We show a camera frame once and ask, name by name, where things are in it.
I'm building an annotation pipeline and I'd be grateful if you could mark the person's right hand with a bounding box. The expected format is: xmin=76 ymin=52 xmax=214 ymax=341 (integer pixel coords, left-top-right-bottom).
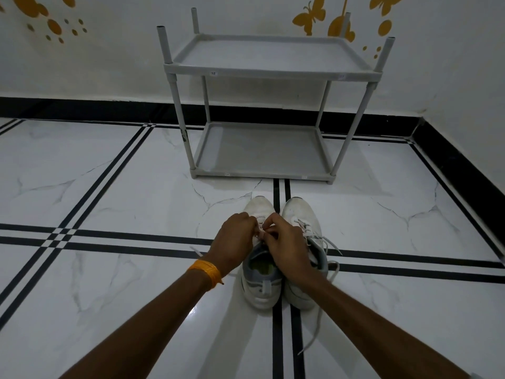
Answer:
xmin=260 ymin=213 xmax=317 ymax=291

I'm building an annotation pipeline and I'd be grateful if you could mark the person's left hand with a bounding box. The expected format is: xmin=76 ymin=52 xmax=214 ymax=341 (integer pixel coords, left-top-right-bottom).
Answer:
xmin=203 ymin=212 xmax=259 ymax=279

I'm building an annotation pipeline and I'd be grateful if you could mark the white sneaker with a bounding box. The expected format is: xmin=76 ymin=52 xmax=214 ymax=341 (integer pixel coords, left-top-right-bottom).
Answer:
xmin=189 ymin=195 xmax=286 ymax=311
xmin=280 ymin=196 xmax=341 ymax=356

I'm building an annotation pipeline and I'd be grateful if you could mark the grey two-tier shoe rack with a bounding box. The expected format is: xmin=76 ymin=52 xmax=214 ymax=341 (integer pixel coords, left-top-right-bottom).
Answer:
xmin=156 ymin=7 xmax=396 ymax=185

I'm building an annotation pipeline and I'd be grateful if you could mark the person's left forearm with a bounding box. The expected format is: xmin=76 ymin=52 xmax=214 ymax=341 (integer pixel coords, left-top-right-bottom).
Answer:
xmin=59 ymin=270 xmax=216 ymax=379

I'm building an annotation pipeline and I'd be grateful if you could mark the person's right forearm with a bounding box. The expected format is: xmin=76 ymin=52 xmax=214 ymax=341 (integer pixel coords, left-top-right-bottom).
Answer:
xmin=294 ymin=274 xmax=472 ymax=379

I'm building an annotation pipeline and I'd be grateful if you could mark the orange thread wristband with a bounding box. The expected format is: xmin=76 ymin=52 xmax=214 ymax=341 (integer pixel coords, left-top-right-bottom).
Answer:
xmin=187 ymin=259 xmax=225 ymax=291

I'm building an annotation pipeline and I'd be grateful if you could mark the yellow hanging butterfly wall sticker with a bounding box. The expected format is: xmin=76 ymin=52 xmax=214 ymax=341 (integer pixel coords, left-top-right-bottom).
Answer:
xmin=327 ymin=0 xmax=356 ymax=43

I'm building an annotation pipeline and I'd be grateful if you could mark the small yellow butterfly wall sticker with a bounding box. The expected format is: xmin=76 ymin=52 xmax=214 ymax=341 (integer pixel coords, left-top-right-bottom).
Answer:
xmin=369 ymin=0 xmax=407 ymax=17
xmin=292 ymin=0 xmax=327 ymax=37

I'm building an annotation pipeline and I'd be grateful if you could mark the cluster of yellow wall stickers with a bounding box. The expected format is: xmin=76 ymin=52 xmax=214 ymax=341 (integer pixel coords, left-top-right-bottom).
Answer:
xmin=0 ymin=0 xmax=88 ymax=45

